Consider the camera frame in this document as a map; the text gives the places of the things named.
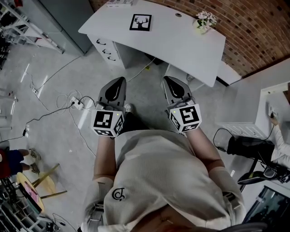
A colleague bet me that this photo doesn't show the white flower vase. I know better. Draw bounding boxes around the white flower vase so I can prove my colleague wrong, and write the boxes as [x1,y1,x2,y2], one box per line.
[192,10,218,35]

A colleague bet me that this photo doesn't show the white cabinet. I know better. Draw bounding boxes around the white cabinet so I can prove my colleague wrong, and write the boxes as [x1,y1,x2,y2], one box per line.
[214,81,290,141]

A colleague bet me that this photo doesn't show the white cable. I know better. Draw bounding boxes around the white cable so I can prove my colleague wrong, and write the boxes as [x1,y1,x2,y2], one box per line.
[126,56,157,82]

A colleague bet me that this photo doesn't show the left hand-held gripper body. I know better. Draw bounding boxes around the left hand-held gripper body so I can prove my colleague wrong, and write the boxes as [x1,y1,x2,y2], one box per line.
[92,76,127,138]

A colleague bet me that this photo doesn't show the person's right forearm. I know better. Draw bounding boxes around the person's right forearm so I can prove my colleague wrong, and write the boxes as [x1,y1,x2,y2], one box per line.
[184,128,225,174]

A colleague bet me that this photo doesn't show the black chair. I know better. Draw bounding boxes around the black chair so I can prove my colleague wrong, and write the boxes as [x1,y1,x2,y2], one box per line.
[237,150,290,193]

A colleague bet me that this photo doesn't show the black wire rack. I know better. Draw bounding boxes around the black wire rack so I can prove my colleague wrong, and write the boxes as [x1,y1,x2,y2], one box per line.
[0,178,47,232]

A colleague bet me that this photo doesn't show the person's left forearm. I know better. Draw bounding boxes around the person's left forearm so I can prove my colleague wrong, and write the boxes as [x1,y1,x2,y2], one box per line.
[93,133,119,183]

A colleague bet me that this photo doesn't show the person's beige shirt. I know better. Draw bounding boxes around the person's beige shirt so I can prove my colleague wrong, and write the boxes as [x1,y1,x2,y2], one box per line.
[80,129,247,232]

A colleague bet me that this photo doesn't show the black deer picture frame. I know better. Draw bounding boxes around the black deer picture frame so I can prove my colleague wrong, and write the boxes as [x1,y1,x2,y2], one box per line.
[129,14,153,32]

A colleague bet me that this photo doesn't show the black framed glass panel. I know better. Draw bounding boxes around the black framed glass panel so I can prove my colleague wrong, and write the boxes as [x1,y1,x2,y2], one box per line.
[242,185,290,227]

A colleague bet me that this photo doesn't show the person's white shoe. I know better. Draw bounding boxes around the person's white shoe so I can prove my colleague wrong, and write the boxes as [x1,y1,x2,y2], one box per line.
[124,103,137,114]

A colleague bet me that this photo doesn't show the person's black trousers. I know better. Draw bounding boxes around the person's black trousers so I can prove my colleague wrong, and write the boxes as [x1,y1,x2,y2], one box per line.
[117,111,150,137]

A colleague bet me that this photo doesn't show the black power cable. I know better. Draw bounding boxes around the black power cable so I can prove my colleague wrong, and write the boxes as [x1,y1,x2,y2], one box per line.
[22,96,97,137]

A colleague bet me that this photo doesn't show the white drawer unit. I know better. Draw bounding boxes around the white drawer unit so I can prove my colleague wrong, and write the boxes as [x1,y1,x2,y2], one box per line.
[87,34,127,70]

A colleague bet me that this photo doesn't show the white shelf rack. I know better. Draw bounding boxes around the white shelf rack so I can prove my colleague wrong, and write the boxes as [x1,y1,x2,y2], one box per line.
[0,0,66,55]

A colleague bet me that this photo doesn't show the pink book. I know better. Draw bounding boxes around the pink book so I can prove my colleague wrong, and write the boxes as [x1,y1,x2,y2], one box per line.
[22,182,39,198]

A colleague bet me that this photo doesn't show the white desk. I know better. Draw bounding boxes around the white desk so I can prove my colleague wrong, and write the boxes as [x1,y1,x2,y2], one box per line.
[78,0,227,88]

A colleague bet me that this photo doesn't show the round wooden stool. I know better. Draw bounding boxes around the round wooden stool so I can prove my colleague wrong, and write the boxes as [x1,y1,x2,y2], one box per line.
[15,163,68,213]

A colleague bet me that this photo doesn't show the grey metal cabinet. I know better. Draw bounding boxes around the grey metal cabinet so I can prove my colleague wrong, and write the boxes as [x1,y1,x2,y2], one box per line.
[19,0,95,56]

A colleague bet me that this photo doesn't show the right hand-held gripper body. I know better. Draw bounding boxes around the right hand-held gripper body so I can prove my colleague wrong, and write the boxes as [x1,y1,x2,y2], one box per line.
[163,76,202,134]

